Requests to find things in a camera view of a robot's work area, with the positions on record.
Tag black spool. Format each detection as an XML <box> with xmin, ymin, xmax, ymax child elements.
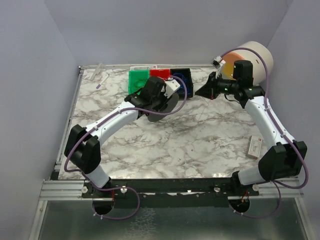
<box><xmin>147</xmin><ymin>93</ymin><xmax>180</xmax><ymax>123</ymax></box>

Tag white cable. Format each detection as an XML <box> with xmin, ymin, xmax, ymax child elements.
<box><xmin>197</xmin><ymin>96</ymin><xmax>216</xmax><ymax>123</ymax></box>

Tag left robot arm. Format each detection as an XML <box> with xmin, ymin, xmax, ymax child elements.
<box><xmin>64</xmin><ymin>76</ymin><xmax>180</xmax><ymax>188</ymax></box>

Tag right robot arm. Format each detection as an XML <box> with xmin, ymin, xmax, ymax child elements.
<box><xmin>195</xmin><ymin>56</ymin><xmax>307</xmax><ymax>186</ymax></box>

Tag red plastic bin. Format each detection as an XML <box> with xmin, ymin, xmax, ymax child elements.
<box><xmin>149</xmin><ymin>69</ymin><xmax>171</xmax><ymax>81</ymax></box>

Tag large cylinder drum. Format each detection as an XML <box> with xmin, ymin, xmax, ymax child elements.
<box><xmin>222</xmin><ymin>41</ymin><xmax>274</xmax><ymax>86</ymax></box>

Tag green plastic bin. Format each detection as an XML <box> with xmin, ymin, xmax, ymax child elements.
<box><xmin>128</xmin><ymin>70</ymin><xmax>150</xmax><ymax>94</ymax></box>

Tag black plastic bin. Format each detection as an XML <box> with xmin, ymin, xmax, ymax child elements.
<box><xmin>170</xmin><ymin>68</ymin><xmax>194</xmax><ymax>99</ymax></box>

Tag white label card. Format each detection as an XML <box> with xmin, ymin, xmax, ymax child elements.
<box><xmin>129</xmin><ymin>65</ymin><xmax>158</xmax><ymax>71</ymax></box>

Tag small white box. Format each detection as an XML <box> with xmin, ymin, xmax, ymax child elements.
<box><xmin>245</xmin><ymin>135</ymin><xmax>263</xmax><ymax>160</ymax></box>

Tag purple capped marker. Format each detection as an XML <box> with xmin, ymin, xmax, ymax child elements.
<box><xmin>96</xmin><ymin>74</ymin><xmax>110</xmax><ymax>89</ymax></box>

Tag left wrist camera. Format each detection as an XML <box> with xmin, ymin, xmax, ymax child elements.
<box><xmin>164</xmin><ymin>77</ymin><xmax>181</xmax><ymax>98</ymax></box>

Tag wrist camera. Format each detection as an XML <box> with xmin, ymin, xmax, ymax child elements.
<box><xmin>164</xmin><ymin>77</ymin><xmax>181</xmax><ymax>98</ymax></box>
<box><xmin>211</xmin><ymin>56</ymin><xmax>226</xmax><ymax>78</ymax></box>

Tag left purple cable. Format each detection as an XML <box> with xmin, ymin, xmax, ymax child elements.
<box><xmin>63</xmin><ymin>76</ymin><xmax>188</xmax><ymax>221</ymax></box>

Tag purple cable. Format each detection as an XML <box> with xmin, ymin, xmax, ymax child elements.
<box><xmin>63</xmin><ymin>76</ymin><xmax>188</xmax><ymax>221</ymax></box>
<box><xmin>219</xmin><ymin>47</ymin><xmax>310</xmax><ymax>219</ymax></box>

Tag blue cable coils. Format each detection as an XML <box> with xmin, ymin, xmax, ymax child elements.
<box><xmin>172</xmin><ymin>72</ymin><xmax>192</xmax><ymax>97</ymax></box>

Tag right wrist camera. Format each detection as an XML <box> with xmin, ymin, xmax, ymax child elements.
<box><xmin>211</xmin><ymin>56</ymin><xmax>226</xmax><ymax>78</ymax></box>

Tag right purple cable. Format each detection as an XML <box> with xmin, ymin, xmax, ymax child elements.
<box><xmin>219</xmin><ymin>47</ymin><xmax>310</xmax><ymax>219</ymax></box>

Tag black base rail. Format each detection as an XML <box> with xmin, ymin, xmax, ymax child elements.
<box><xmin>81</xmin><ymin>177</ymin><xmax>259</xmax><ymax>209</ymax></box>

